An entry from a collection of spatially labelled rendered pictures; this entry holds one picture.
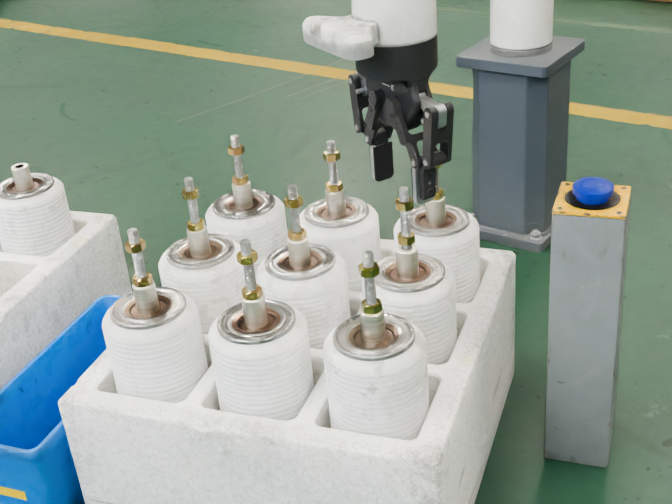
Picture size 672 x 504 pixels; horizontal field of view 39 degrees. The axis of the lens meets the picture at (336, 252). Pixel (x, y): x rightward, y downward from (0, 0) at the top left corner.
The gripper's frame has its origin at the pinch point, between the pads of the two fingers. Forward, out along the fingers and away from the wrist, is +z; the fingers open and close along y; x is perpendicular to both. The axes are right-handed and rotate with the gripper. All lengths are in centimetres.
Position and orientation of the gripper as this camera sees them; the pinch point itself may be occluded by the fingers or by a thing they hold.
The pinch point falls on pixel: (402, 177)
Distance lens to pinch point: 93.3
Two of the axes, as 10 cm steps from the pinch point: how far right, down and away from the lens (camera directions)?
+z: 0.8, 8.7, 4.8
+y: -5.2, -3.7, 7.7
